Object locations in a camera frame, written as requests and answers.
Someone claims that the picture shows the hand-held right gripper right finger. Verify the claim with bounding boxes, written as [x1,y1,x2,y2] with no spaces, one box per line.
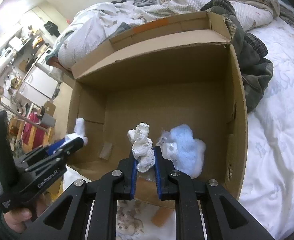
[154,146,275,240]

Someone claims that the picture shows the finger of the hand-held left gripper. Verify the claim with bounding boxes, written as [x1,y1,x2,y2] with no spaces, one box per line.
[19,140,65,162]
[15,137,85,173]

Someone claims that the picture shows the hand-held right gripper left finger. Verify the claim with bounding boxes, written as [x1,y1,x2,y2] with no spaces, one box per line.
[19,152,138,240]

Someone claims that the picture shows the white fabric piece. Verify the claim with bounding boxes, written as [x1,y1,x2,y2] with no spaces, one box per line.
[66,117,89,147]

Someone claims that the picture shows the white ruffled scrunchie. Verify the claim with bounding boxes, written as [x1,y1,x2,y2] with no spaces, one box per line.
[127,122,155,173]

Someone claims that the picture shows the fluffy light blue scrunchie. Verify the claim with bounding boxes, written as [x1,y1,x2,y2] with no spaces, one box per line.
[162,126,207,179]

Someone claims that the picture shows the brown cardboard box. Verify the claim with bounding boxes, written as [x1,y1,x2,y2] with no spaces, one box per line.
[67,10,249,209]

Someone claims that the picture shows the person's left hand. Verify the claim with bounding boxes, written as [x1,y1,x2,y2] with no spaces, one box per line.
[2,194,47,233]

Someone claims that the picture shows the grey bin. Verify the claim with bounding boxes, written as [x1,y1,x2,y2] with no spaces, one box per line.
[41,114,56,128]

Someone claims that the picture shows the pink bags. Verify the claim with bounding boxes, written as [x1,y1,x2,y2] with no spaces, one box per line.
[21,112,41,146]

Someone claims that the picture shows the clear plastic wrapper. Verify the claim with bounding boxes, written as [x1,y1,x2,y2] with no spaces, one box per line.
[159,130,173,152]

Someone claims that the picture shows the brown beige ruffled scrunchie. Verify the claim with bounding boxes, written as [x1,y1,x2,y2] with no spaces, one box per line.
[117,201,144,232]

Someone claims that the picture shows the small orange block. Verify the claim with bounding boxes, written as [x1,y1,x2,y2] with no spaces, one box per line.
[151,209,174,228]

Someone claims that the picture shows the white kitchen cabinets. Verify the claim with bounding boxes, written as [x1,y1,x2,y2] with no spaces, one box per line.
[17,65,59,101]

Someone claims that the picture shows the white water heater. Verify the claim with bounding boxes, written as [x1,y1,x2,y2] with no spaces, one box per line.
[0,47,14,76]

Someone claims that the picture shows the black hanging jacket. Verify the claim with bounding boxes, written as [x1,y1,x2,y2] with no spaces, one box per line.
[44,21,61,37]

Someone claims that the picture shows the white floral duvet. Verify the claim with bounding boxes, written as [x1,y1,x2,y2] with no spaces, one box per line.
[57,0,287,68]

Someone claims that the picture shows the grey camouflage blanket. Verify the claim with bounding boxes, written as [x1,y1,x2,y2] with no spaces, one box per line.
[202,0,274,113]

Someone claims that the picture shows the black white striped blanket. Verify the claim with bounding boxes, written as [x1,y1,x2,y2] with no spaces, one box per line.
[278,4,294,43]

